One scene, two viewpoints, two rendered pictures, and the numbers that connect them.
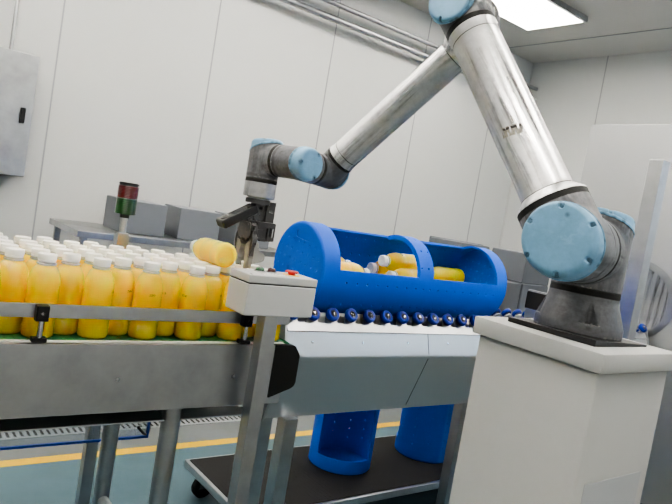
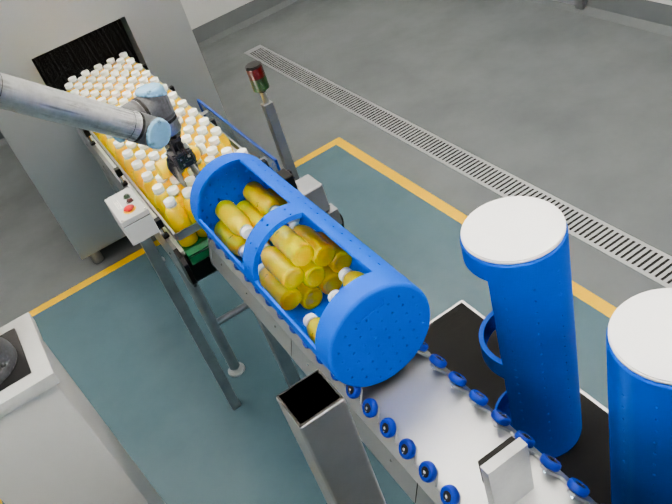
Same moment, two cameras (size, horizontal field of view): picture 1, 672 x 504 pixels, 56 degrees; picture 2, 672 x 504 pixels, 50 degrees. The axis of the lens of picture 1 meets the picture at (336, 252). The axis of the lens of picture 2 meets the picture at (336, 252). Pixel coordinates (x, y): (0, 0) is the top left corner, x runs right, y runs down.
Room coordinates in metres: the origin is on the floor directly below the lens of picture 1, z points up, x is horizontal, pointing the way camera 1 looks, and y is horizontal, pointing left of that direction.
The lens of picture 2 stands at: (2.83, -1.72, 2.31)
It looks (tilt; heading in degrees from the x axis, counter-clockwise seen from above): 38 degrees down; 108
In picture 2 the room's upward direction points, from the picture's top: 19 degrees counter-clockwise
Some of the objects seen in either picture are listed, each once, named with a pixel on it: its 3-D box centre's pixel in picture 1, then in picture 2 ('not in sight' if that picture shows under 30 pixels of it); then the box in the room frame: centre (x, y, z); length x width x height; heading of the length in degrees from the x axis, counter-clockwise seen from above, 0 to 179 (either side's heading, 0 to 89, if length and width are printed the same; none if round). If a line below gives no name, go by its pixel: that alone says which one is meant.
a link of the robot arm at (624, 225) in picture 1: (592, 248); not in sight; (1.42, -0.56, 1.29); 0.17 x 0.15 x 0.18; 144
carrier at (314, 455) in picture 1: (355, 369); (527, 339); (2.83, -0.17, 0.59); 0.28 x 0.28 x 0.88
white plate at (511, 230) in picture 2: not in sight; (512, 228); (2.83, -0.17, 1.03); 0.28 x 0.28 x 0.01
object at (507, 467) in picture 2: (535, 308); (505, 475); (2.76, -0.90, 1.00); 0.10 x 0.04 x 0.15; 37
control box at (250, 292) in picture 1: (271, 292); (131, 215); (1.59, 0.14, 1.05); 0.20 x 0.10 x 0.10; 127
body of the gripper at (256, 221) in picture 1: (257, 220); (177, 149); (1.81, 0.24, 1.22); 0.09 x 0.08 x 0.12; 127
